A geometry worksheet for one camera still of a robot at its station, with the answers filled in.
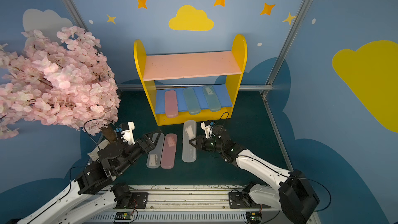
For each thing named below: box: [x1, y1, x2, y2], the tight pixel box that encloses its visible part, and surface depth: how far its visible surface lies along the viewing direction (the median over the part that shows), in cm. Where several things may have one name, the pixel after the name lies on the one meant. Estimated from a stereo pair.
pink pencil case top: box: [160, 133, 178, 170], surface depth 90 cm
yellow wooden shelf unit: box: [133, 34, 248, 126], surface depth 81 cm
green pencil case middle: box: [182, 88, 201, 116], surface depth 98 cm
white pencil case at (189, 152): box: [181, 119, 197, 163], surface depth 79 cm
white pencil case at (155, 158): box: [146, 132, 165, 169], surface depth 87 cm
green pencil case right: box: [202, 85, 222, 112], surface depth 100 cm
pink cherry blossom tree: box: [0, 25, 121, 143], surface depth 53 cm
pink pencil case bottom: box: [164, 90, 179, 119], surface depth 95 cm
